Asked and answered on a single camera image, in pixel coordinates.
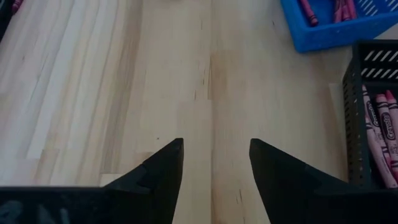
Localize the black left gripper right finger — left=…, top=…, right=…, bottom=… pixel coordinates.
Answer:
left=248, top=138, right=333, bottom=224

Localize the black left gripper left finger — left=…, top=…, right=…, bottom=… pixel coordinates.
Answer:
left=102, top=138, right=185, bottom=224

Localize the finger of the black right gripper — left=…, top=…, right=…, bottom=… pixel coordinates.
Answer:
left=0, top=0, right=14, bottom=43

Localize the dark pink crayon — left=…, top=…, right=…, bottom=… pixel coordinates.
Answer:
left=333, top=0, right=343, bottom=23
left=298, top=0, right=319, bottom=27
left=341, top=0, right=358, bottom=20
left=11, top=0, right=24, bottom=14

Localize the black plastic basket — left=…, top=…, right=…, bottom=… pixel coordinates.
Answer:
left=341, top=39, right=398, bottom=191

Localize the blue plastic basket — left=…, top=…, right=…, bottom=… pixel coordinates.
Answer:
left=279, top=0, right=398, bottom=54

